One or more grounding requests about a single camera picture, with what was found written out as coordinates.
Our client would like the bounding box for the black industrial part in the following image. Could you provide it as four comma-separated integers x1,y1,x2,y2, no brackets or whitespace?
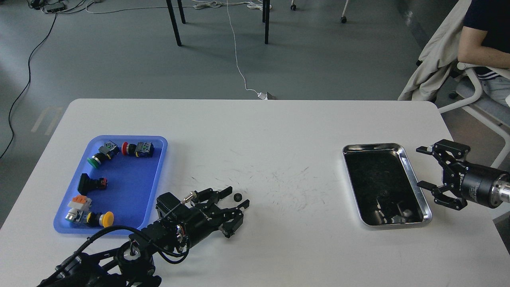
77,173,108,196

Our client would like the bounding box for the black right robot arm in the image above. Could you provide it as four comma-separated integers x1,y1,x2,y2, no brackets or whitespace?
416,139,510,210

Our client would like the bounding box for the seated person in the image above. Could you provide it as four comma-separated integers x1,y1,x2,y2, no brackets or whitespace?
457,0,510,108

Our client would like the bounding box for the yellow push button switch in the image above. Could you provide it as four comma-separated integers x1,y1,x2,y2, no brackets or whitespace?
65,208,114,228

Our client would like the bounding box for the small black gear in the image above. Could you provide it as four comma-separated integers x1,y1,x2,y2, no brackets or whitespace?
233,193,243,203

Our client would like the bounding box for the white cable on floor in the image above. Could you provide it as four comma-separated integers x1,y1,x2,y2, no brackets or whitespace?
193,0,275,100

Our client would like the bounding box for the black table leg right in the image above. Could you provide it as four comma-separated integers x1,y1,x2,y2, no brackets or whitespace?
262,0,270,44

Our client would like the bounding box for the beige jacket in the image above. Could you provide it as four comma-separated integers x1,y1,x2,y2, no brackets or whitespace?
398,0,471,100

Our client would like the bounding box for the silver metal tray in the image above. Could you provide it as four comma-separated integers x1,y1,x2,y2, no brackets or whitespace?
342,142,432,229

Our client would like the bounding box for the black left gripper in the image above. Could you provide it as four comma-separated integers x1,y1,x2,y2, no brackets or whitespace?
175,187,250,248

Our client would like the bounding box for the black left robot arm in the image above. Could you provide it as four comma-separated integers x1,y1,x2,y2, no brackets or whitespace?
39,187,250,287

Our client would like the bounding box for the black table leg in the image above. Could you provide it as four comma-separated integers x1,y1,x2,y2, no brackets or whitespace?
262,0,270,44
166,0,186,47

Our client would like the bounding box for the white office chair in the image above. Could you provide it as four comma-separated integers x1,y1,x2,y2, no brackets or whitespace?
438,62,509,168

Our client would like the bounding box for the red push button switch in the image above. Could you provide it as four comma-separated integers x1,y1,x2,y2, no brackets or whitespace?
120,142,155,158

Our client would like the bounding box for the orange grey switch block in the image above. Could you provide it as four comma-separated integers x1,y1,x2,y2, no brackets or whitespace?
67,195,92,211

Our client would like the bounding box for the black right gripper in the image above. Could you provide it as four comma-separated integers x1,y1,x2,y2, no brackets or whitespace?
416,139,509,210

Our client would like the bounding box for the blue plastic tray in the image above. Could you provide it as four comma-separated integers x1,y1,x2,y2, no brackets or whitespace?
53,136,168,234

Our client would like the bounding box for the green push button switch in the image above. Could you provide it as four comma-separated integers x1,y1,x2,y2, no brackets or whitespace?
87,140,120,169

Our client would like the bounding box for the black table leg left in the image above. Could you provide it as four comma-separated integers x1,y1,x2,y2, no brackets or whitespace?
166,0,186,47

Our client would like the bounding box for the black cable on floor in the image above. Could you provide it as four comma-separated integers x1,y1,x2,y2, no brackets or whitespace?
0,0,88,158

